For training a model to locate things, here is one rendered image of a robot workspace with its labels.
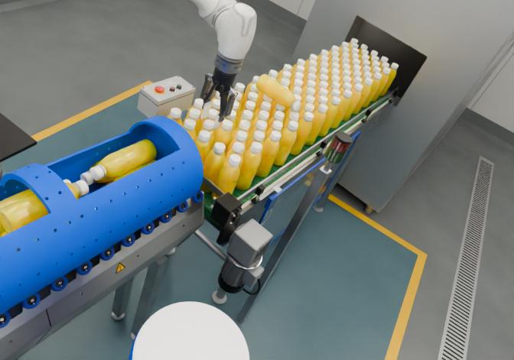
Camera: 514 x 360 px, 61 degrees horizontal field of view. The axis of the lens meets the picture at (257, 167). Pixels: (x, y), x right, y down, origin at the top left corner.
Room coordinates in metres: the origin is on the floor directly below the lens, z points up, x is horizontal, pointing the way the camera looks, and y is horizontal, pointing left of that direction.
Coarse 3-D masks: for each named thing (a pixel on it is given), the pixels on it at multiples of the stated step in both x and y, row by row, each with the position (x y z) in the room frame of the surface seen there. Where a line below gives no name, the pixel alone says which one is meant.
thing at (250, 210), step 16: (384, 112) 2.47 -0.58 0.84; (352, 128) 2.03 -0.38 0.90; (368, 128) 2.30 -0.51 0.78; (304, 160) 1.60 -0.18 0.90; (320, 160) 1.72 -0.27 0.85; (288, 176) 1.45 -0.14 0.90; (336, 176) 2.35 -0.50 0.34; (272, 192) 1.32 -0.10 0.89; (256, 208) 1.24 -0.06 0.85; (320, 208) 2.38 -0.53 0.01; (240, 224) 1.16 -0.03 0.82; (208, 240) 1.45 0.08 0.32; (224, 240) 1.08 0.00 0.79; (224, 256) 1.40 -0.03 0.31
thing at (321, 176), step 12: (324, 180) 1.30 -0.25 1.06; (312, 192) 1.30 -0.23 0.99; (300, 204) 1.31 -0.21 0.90; (312, 204) 1.32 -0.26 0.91; (300, 216) 1.30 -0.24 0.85; (288, 228) 1.30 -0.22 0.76; (288, 240) 1.29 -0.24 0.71; (276, 252) 1.30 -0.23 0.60; (276, 264) 1.31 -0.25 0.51; (264, 276) 1.30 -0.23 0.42; (252, 300) 1.30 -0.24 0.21; (240, 312) 1.31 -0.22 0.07
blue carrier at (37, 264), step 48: (96, 144) 0.93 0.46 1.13; (192, 144) 1.01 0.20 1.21; (0, 192) 0.67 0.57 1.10; (48, 192) 0.63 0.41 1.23; (96, 192) 0.70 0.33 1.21; (144, 192) 0.79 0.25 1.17; (192, 192) 0.96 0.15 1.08; (0, 240) 0.48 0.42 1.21; (48, 240) 0.55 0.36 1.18; (96, 240) 0.64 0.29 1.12; (0, 288) 0.43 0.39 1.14
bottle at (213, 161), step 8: (208, 152) 1.19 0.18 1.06; (216, 152) 1.18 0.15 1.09; (208, 160) 1.17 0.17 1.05; (216, 160) 1.17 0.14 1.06; (224, 160) 1.19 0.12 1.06; (208, 168) 1.16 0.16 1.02; (216, 168) 1.16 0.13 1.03; (208, 176) 1.16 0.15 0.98; (216, 176) 1.17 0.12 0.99; (208, 192) 1.16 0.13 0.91
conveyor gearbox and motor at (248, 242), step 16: (256, 224) 1.16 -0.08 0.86; (240, 240) 1.06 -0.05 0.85; (256, 240) 1.08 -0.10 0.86; (240, 256) 1.05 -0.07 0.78; (256, 256) 1.06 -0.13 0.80; (224, 272) 1.08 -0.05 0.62; (240, 272) 1.06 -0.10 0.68; (256, 272) 1.07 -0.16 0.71; (224, 288) 1.06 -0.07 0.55; (240, 288) 1.07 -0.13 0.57
